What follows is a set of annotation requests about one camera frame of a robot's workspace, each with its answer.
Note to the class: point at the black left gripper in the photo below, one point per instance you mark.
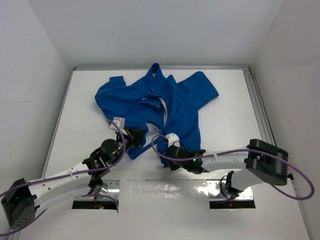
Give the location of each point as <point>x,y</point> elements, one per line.
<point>134,136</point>

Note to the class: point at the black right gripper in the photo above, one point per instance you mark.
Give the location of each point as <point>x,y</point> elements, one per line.
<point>173,166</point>

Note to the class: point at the blue zip-up jacket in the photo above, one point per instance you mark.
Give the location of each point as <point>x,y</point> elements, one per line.
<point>160,102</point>

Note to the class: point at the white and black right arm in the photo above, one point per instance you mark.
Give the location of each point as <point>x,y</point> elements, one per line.
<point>245,168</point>

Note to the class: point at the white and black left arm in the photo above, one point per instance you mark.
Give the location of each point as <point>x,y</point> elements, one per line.
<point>25,199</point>

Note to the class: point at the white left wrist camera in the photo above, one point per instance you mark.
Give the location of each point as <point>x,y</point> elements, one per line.
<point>118,125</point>

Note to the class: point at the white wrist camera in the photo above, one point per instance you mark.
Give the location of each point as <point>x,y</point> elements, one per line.
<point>172,140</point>
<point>118,125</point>

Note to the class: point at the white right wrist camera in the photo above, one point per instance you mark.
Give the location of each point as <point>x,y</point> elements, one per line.
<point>172,140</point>

